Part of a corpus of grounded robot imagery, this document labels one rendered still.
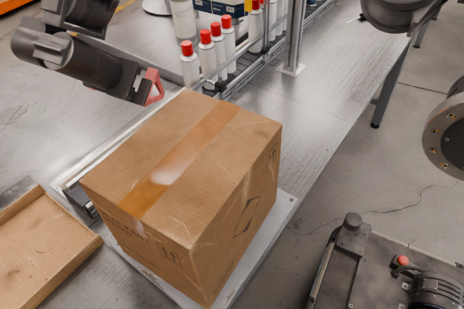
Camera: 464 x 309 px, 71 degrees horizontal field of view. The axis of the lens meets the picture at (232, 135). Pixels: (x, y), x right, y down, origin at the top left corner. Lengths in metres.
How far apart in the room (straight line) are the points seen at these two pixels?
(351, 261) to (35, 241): 1.12
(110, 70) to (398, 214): 1.69
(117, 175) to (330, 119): 0.72
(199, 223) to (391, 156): 1.82
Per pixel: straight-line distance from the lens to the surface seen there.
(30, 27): 0.59
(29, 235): 0.98
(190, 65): 0.99
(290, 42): 1.24
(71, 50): 0.51
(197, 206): 0.52
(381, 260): 1.53
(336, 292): 1.42
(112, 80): 0.57
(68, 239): 0.92
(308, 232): 1.78
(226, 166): 0.56
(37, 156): 1.16
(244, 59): 1.26
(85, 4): 0.51
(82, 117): 1.23
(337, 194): 1.94
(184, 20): 1.33
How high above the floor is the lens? 1.55
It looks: 45 degrees down
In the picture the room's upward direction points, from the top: 4 degrees counter-clockwise
